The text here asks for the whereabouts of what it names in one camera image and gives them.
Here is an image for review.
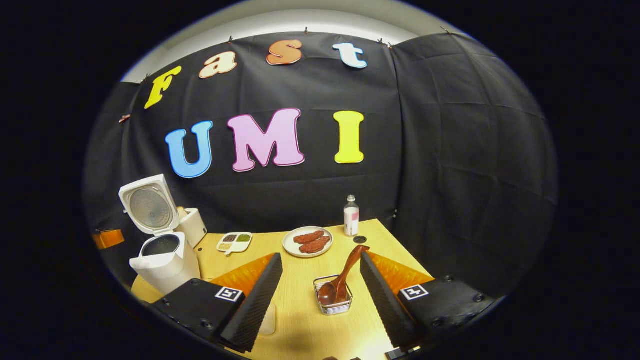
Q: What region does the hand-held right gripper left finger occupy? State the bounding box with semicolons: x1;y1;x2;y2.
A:
149;252;284;354

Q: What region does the white toaster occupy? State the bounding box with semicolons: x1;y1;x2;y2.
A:
176;206;208;248

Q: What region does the white divided grain dish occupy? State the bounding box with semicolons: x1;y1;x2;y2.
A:
216;232;253;256

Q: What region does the brown wooden spoon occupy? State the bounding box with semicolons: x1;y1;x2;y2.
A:
317;244;371;307

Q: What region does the metal wire chopstick holder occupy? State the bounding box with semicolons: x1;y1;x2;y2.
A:
313;274;354;316

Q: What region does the white rice cooker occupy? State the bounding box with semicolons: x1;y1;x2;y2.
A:
118;174;202;296

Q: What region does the clear plastic bottle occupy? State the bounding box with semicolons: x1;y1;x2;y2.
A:
343;195;360;237

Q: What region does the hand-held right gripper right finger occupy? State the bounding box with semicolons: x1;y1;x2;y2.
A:
359;251;501;351

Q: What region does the black backdrop cloth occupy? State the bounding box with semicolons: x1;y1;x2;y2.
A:
82;31;558;301

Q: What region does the clear plastic container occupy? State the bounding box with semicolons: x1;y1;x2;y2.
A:
259;301;278;336

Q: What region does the white round plate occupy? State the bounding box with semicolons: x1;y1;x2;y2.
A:
282;226;334;259

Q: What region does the red meat slice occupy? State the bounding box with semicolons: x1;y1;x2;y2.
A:
293;230;326;245
299;236;332;254

